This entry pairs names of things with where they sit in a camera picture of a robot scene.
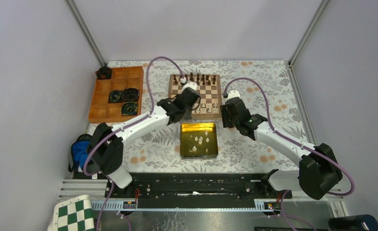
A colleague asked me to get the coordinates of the wooden chess board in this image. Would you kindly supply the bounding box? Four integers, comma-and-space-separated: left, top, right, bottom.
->
184, 73, 222, 120

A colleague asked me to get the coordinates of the wooden compartment tray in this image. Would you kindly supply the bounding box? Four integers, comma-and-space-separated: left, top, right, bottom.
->
88, 66, 144, 124

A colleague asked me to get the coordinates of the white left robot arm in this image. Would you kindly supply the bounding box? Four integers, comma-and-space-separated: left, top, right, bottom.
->
86, 82, 200, 198

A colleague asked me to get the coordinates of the gold metal tin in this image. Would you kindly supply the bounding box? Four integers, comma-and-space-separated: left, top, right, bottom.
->
180, 122, 219, 159

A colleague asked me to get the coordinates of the blue black cloth bag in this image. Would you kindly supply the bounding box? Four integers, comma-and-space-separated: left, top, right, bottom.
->
68, 134, 92, 172

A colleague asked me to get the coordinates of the green white chess mat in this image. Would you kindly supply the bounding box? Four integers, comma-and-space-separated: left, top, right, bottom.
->
47, 194, 96, 231

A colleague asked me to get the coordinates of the black cylinder bottle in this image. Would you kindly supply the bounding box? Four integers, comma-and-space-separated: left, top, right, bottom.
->
328, 214, 378, 231

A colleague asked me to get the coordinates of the aluminium frame rail right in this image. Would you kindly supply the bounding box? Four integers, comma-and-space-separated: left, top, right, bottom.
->
284, 0, 331, 179

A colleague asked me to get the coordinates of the dark floral rolled tie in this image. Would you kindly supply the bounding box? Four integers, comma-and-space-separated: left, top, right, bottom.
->
95, 66, 113, 80

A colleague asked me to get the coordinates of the aluminium frame rail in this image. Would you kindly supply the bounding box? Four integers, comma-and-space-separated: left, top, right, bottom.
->
65, 0, 106, 66
284, 0, 331, 179

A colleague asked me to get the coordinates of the dark rolled tie centre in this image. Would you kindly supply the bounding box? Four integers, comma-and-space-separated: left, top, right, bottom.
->
122, 88, 140, 102

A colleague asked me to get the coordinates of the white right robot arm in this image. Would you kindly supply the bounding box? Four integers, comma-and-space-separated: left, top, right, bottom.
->
220, 97, 342, 200

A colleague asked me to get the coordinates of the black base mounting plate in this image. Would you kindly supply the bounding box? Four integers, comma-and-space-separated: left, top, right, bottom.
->
110, 173, 285, 209

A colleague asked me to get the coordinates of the green black rolled tie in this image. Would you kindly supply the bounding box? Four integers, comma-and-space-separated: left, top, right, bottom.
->
121, 102, 138, 116

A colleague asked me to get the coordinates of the blue yellow rolled tie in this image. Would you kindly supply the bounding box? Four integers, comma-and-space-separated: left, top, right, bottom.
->
108, 90, 123, 103

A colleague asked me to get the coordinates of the floral patterned table mat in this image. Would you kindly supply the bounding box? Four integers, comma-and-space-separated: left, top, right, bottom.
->
108, 60, 307, 173

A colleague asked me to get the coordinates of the aluminium frame rail left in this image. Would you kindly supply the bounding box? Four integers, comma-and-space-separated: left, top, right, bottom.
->
65, 0, 106, 66

